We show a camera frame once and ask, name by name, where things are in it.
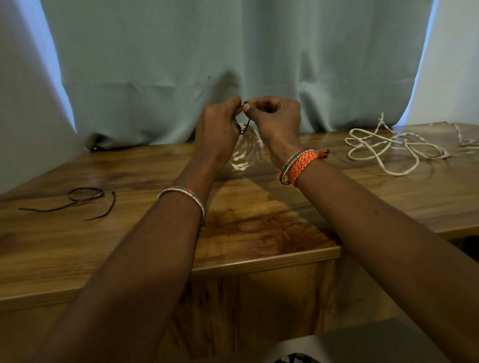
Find short black twist tie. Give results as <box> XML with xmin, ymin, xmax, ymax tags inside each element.
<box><xmin>83</xmin><ymin>191</ymin><xmax>117</xmax><ymax>222</ymax></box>

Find orange braided bracelet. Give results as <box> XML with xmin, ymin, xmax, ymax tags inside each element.
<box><xmin>279</xmin><ymin>148</ymin><xmax>315</xmax><ymax>186</ymax></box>
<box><xmin>286</xmin><ymin>149</ymin><xmax>330</xmax><ymax>187</ymax></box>

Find wooden desk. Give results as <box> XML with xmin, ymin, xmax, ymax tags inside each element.
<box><xmin>0</xmin><ymin>121</ymin><xmax>479</xmax><ymax>363</ymax></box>

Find person's left forearm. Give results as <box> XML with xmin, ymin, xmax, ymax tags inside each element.
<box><xmin>31</xmin><ymin>153</ymin><xmax>222</xmax><ymax>363</ymax></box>

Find long black twist tie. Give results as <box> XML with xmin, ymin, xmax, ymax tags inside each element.
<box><xmin>17</xmin><ymin>186</ymin><xmax>105</xmax><ymax>213</ymax></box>

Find black twist ties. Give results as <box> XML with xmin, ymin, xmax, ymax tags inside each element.
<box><xmin>236</xmin><ymin>101</ymin><xmax>250</xmax><ymax>135</ymax></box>

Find wooden drawer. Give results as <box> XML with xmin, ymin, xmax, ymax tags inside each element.
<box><xmin>449</xmin><ymin>235</ymin><xmax>479</xmax><ymax>262</ymax></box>

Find silver beaded bangle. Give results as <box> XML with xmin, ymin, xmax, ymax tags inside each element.
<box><xmin>157</xmin><ymin>185</ymin><xmax>206</xmax><ymax>221</ymax></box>

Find plain white cable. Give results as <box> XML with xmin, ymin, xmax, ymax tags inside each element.
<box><xmin>344</xmin><ymin>127</ymin><xmax>448</xmax><ymax>177</ymax></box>

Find person's right hand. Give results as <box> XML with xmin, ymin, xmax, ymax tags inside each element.
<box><xmin>242</xmin><ymin>96</ymin><xmax>304</xmax><ymax>170</ymax></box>

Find teal fabric curtain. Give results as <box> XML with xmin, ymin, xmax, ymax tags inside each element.
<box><xmin>40</xmin><ymin>0</ymin><xmax>435</xmax><ymax>150</ymax></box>

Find person's left hand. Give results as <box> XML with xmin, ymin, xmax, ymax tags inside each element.
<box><xmin>194</xmin><ymin>95</ymin><xmax>243</xmax><ymax>166</ymax></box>

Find person's right forearm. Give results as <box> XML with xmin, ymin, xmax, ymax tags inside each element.
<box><xmin>295</xmin><ymin>159</ymin><xmax>479</xmax><ymax>363</ymax></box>

